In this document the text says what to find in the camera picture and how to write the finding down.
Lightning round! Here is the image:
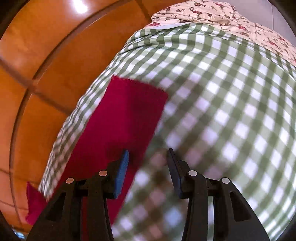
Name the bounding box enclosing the dark red garment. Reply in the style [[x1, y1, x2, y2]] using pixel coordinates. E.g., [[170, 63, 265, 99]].
[[25, 75, 169, 241]]

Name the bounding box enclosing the wooden wardrobe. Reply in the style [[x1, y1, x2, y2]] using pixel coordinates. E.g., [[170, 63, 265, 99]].
[[1, 1, 173, 233]]

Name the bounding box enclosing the green white checkered bedsheet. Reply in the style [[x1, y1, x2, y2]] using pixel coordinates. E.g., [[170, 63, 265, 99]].
[[39, 24, 295, 240]]

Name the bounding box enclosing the floral pink quilt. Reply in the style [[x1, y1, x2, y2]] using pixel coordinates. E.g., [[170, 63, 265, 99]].
[[145, 1, 295, 65]]

